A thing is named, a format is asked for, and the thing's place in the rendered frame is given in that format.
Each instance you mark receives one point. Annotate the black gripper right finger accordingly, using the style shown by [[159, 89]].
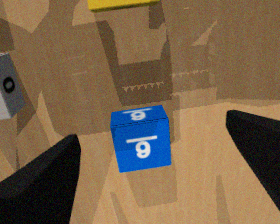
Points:
[[258, 140]]

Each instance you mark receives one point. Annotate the grey block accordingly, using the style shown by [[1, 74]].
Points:
[[11, 98]]

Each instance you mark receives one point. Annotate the blue block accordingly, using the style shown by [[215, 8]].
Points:
[[141, 138]]

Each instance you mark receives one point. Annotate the yellow block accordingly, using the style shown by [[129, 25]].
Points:
[[107, 5]]

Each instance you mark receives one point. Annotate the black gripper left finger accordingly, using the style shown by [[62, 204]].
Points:
[[43, 191]]

